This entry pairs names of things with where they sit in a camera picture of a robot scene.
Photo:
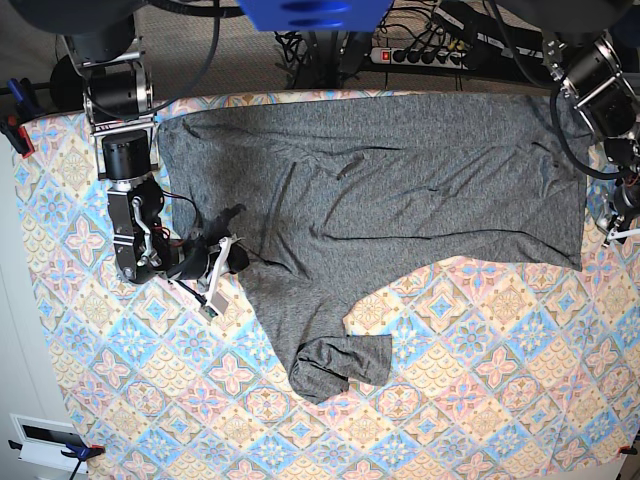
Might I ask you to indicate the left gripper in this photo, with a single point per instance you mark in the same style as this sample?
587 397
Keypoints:
616 218

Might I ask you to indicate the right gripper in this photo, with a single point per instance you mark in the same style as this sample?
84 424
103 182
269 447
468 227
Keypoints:
198 263

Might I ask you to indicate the grey t-shirt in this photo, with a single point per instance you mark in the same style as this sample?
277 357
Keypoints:
333 200

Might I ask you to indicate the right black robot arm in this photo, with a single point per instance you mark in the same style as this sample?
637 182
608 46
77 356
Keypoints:
118 101

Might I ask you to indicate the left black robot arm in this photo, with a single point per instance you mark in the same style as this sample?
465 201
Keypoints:
591 79

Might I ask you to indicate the patterned colourful tablecloth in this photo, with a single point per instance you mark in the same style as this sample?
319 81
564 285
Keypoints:
500 371

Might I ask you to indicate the black round stool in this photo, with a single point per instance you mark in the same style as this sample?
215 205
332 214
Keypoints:
66 86

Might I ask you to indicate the orange blue corner clamp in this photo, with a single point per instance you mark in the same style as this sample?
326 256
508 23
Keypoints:
80 455

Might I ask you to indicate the red blue table clamp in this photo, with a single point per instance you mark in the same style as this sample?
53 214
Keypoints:
27 108

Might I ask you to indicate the black power strip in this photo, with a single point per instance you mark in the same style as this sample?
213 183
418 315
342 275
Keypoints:
432 57

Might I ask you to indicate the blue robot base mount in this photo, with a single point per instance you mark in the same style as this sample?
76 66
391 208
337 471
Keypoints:
315 15

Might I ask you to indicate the white wall outlet box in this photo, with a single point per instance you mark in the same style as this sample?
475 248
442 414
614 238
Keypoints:
45 431

